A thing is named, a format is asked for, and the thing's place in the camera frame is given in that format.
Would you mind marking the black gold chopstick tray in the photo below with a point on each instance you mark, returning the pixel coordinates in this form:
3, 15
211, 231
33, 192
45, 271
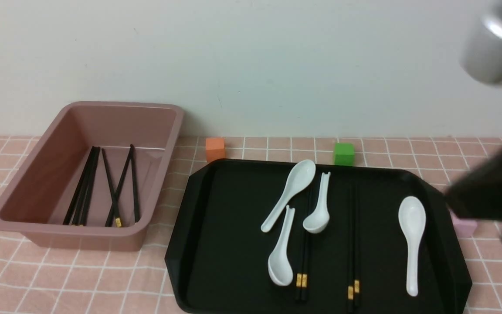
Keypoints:
357, 256
350, 252
305, 264
114, 215
298, 281
80, 199

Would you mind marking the pink cube block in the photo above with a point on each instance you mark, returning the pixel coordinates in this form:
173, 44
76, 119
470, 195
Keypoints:
463, 227

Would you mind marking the white spoon right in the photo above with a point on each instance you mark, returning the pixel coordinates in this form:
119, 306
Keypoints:
412, 221

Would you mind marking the white spoon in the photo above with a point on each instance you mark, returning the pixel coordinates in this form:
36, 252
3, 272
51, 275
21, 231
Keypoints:
299, 178
412, 221

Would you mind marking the green cube block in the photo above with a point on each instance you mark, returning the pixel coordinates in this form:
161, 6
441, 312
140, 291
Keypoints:
343, 154

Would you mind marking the white spoon notched centre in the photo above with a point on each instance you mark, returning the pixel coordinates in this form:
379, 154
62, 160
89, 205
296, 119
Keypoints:
318, 220

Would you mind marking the white spoon notched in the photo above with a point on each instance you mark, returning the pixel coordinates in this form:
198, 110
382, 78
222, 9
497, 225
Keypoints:
318, 220
279, 267

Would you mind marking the white spoon top left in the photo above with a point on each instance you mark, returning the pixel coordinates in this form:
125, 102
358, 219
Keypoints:
299, 178

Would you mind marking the white spoon notched lower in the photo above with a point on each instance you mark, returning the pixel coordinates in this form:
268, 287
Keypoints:
279, 267

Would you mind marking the black plastic tray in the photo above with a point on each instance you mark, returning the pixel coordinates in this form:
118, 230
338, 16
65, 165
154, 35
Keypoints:
217, 254

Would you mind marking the orange cube block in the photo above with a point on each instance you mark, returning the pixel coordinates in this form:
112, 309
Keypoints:
214, 148

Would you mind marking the black chopstick gold tip bin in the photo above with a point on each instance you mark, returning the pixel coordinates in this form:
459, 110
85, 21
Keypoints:
136, 201

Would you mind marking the black chopstick bin crossed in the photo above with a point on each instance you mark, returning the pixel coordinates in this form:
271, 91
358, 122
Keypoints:
122, 178

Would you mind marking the pink plastic bin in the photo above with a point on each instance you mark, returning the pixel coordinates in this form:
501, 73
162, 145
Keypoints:
38, 196

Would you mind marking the black chopstick bin far left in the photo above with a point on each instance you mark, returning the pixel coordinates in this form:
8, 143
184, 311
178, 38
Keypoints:
71, 209

